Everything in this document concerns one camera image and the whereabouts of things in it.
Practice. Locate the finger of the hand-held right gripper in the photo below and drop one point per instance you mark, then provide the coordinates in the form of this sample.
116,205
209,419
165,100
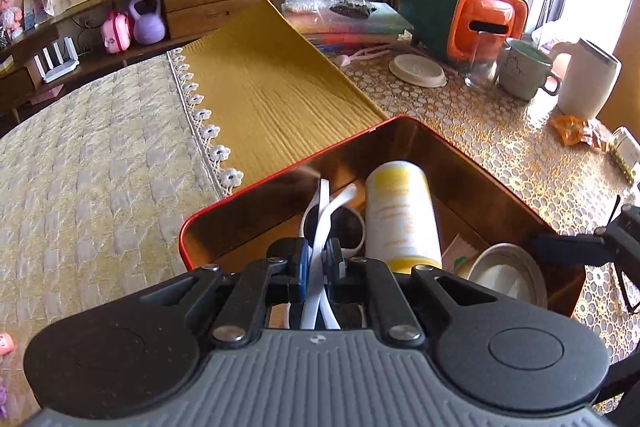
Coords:
565,248

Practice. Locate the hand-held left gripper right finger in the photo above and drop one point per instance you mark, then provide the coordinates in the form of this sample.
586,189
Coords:
333,263

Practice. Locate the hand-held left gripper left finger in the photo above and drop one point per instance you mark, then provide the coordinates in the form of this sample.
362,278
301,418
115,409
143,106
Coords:
301,274

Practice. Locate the white and yellow bottle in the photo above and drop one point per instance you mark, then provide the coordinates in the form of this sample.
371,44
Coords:
400,217

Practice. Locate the red tin box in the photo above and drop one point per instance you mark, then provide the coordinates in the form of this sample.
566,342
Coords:
490,187

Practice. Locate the orange snack wrapper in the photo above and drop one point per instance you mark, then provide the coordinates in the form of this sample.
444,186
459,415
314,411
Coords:
580,132

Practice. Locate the gold lace tablecloth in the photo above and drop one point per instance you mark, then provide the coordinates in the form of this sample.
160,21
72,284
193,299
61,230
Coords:
500,137

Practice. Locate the mustard yellow cloth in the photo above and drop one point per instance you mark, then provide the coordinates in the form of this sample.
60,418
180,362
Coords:
280,97

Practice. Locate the green mug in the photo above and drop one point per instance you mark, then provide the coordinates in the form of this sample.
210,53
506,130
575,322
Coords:
525,72

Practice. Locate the clear drinking glass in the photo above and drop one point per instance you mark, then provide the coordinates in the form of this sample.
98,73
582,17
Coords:
480,67

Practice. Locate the pink plastic utensil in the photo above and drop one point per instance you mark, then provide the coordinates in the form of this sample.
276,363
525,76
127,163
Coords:
362,56

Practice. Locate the white round coaster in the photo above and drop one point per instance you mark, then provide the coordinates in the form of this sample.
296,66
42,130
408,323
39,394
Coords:
417,71

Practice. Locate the cream quilted table cloth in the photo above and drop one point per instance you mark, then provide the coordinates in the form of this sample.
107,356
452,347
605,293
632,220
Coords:
100,167

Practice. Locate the clear bag with dark item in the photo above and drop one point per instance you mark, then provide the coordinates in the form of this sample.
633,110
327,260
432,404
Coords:
352,8

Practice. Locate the green and orange desk organizer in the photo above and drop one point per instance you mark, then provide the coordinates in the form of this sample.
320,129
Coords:
435,7

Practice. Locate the purple kettlebell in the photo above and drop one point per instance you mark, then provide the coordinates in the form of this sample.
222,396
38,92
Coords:
148,24

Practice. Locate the pink toy suitcase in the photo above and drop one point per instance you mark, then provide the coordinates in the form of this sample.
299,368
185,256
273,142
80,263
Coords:
116,34

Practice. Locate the pink flat box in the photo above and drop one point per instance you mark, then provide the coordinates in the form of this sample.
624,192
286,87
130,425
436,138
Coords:
46,96

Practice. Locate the white router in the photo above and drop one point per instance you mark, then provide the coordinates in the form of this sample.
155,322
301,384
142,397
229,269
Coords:
57,64

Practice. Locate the pink doll bouquet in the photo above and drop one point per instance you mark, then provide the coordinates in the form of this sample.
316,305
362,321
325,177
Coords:
10,12

